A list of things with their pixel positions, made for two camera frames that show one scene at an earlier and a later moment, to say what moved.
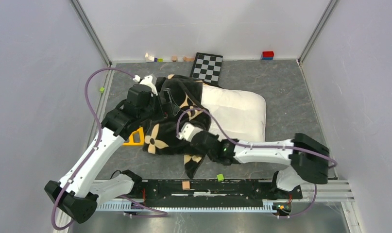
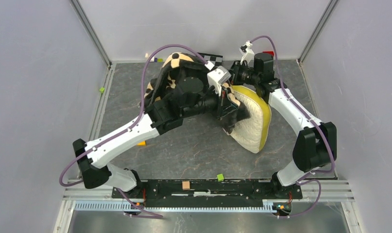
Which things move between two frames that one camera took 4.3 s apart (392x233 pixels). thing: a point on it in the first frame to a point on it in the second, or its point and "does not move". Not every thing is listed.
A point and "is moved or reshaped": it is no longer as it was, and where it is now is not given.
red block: (267, 55) does not move
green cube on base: (220, 177) does not move
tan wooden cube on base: (186, 185) does not move
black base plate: (211, 190) does not move
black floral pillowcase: (179, 100) to (190, 75)
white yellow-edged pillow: (241, 114) is moved or reshaped
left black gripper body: (167, 108) to (220, 113)
